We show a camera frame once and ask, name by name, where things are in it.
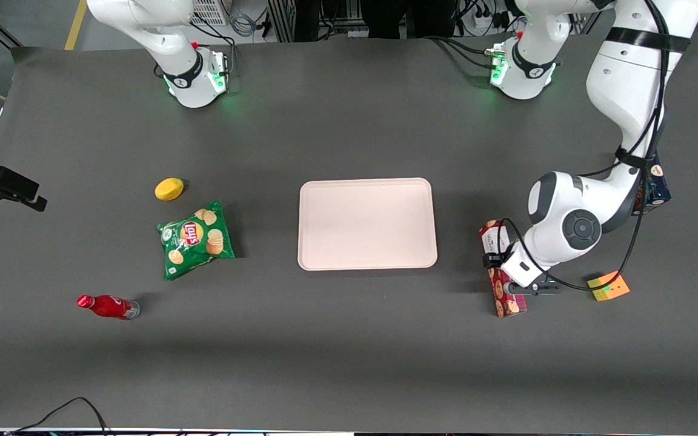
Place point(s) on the red cookie box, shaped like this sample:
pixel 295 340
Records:
pixel 509 306

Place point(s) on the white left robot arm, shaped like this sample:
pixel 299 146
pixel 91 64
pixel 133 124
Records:
pixel 621 72

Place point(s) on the blue cookie box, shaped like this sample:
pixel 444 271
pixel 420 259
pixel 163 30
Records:
pixel 658 189

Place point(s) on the beige plastic tray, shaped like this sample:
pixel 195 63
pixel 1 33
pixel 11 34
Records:
pixel 367 224

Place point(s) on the white vented box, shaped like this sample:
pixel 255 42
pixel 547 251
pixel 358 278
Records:
pixel 208 11

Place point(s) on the orange yellow puzzle cube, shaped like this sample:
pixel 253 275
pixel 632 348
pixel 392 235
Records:
pixel 611 292

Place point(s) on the white power strip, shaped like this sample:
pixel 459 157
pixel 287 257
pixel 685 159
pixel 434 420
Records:
pixel 483 20

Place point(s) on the dark trouser legs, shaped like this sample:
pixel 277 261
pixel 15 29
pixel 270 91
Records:
pixel 409 15

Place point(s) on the green Lays chips bag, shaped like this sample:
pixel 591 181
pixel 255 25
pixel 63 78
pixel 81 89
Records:
pixel 194 239

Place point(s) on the yellow lemon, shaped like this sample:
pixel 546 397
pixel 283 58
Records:
pixel 169 189

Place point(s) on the red soda bottle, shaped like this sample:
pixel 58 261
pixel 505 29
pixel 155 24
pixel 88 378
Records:
pixel 106 306

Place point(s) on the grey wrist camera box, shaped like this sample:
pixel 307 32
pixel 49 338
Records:
pixel 544 289

